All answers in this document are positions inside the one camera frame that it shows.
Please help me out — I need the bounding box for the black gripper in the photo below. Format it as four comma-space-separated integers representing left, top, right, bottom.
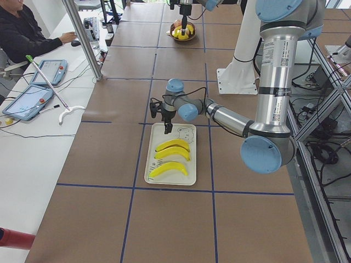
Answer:
179, 4, 191, 35
161, 102, 177, 134

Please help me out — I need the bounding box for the yellow banana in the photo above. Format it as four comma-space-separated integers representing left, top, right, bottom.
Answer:
155, 139, 190, 152
149, 162, 188, 178
154, 146, 190, 161
172, 26, 182, 38

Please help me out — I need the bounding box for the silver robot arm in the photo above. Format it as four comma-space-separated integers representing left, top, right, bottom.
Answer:
150, 1, 326, 174
176, 0, 223, 36

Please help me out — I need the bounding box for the brown wicker basket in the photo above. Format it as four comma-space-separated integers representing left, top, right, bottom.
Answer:
167, 22, 196, 41

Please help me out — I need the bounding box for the yellow star fruit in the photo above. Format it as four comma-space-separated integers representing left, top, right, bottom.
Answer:
176, 32, 189, 41

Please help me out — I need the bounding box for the white bear tray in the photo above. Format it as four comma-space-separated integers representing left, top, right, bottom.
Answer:
144, 123, 197, 186

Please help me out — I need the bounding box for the long reach stick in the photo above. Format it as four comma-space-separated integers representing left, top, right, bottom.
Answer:
26, 55, 86, 125

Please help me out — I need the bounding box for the black computer mouse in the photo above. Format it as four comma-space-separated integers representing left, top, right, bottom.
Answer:
71, 40, 81, 47

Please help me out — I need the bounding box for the black marker pen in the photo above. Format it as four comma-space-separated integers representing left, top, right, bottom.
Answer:
39, 104, 60, 114

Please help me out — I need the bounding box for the far teach pendant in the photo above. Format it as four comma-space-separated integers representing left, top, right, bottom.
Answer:
30, 59, 67, 87

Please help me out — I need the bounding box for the teach pendant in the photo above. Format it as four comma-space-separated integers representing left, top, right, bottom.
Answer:
30, 59, 67, 87
2, 84, 54, 121

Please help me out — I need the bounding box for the near teach pendant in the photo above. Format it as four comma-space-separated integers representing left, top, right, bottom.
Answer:
2, 84, 54, 121

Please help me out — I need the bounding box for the seated person in black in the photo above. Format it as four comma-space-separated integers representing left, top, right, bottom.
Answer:
1, 1, 77, 64

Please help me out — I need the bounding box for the red cylinder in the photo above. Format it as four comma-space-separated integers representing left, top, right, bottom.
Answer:
1, 227, 36, 250

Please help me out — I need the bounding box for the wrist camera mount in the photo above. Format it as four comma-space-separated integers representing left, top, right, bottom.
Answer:
149, 98, 163, 118
169, 0, 180, 10

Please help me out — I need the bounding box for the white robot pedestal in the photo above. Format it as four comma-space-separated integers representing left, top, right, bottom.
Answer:
217, 0, 261, 95

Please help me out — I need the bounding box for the aluminium frame post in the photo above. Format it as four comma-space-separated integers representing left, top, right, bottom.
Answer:
62, 0, 103, 81

